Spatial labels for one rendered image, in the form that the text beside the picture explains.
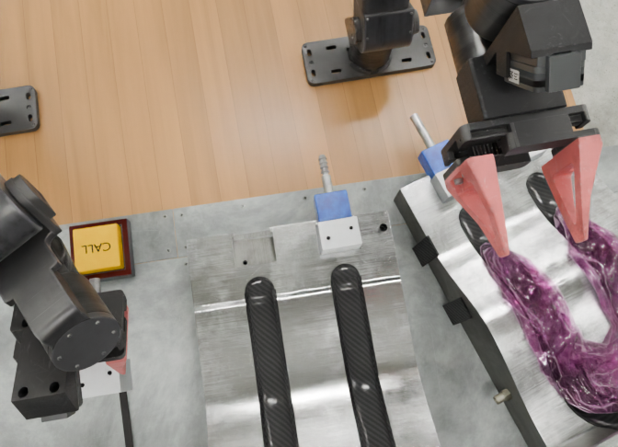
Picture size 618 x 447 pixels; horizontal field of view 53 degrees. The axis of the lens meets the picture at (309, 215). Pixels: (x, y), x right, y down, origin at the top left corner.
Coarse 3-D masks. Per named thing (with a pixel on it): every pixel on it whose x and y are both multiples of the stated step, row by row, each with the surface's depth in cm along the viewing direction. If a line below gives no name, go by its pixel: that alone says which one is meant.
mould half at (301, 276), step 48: (192, 240) 78; (288, 240) 79; (384, 240) 79; (192, 288) 77; (240, 288) 77; (288, 288) 77; (384, 288) 78; (240, 336) 76; (288, 336) 76; (336, 336) 76; (384, 336) 77; (240, 384) 74; (336, 384) 75; (384, 384) 75; (240, 432) 72; (336, 432) 71; (432, 432) 71
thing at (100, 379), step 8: (96, 280) 71; (96, 288) 71; (128, 360) 71; (88, 368) 67; (96, 368) 67; (104, 368) 67; (128, 368) 71; (80, 376) 66; (88, 376) 66; (96, 376) 66; (104, 376) 67; (112, 376) 67; (120, 376) 67; (128, 376) 70; (88, 384) 66; (96, 384) 66; (104, 384) 66; (112, 384) 66; (120, 384) 67; (128, 384) 70; (88, 392) 66; (96, 392) 66; (104, 392) 66; (112, 392) 66
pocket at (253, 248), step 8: (256, 232) 80; (264, 232) 80; (272, 232) 79; (232, 240) 80; (240, 240) 81; (248, 240) 81; (256, 240) 81; (264, 240) 81; (272, 240) 81; (240, 248) 81; (248, 248) 81; (256, 248) 81; (264, 248) 81; (272, 248) 81; (240, 256) 81; (248, 256) 81; (256, 256) 81; (264, 256) 81; (272, 256) 81; (240, 264) 80; (248, 264) 80; (256, 264) 80
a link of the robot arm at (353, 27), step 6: (348, 18) 85; (354, 18) 82; (414, 18) 82; (348, 24) 86; (354, 24) 82; (414, 24) 83; (348, 30) 87; (354, 30) 83; (360, 30) 82; (414, 30) 83; (348, 36) 88; (354, 36) 83; (360, 36) 82; (354, 42) 84; (360, 42) 84
